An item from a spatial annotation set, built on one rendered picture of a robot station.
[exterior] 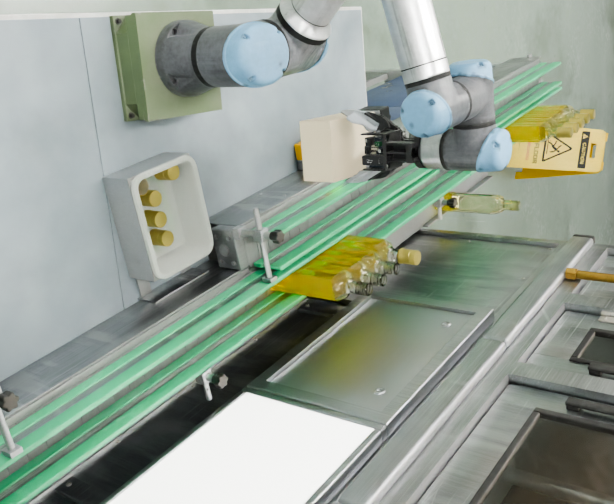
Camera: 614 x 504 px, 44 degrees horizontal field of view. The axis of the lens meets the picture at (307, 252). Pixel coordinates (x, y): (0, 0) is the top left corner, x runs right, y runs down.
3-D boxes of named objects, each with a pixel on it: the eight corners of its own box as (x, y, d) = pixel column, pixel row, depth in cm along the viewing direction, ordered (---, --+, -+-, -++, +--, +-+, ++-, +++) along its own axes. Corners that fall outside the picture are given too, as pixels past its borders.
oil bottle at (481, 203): (434, 210, 233) (514, 216, 218) (434, 192, 232) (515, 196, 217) (442, 208, 238) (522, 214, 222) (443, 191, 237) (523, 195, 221)
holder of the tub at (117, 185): (136, 300, 159) (161, 305, 155) (101, 177, 149) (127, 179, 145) (192, 267, 171) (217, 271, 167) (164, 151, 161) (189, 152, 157)
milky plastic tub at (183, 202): (130, 278, 157) (158, 284, 152) (102, 177, 149) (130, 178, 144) (189, 246, 169) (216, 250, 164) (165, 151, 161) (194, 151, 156)
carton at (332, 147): (299, 121, 149) (329, 121, 145) (344, 112, 161) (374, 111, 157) (304, 180, 152) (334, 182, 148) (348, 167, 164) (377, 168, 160)
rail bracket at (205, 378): (175, 396, 154) (222, 410, 146) (167, 367, 151) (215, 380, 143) (189, 385, 157) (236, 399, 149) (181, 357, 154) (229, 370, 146)
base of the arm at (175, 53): (154, 15, 146) (189, 11, 140) (210, 24, 157) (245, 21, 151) (155, 95, 148) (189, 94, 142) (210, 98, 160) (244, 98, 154)
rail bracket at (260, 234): (241, 279, 165) (285, 287, 157) (226, 208, 159) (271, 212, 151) (250, 274, 167) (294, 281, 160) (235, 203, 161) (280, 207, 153)
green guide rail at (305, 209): (247, 236, 165) (275, 239, 160) (246, 232, 165) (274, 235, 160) (540, 65, 289) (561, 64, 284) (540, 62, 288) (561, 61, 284)
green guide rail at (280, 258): (253, 266, 168) (281, 271, 163) (252, 262, 167) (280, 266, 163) (541, 84, 292) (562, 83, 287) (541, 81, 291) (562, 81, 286)
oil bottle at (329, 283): (269, 290, 174) (345, 304, 161) (264, 268, 172) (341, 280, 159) (284, 280, 178) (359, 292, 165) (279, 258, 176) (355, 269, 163)
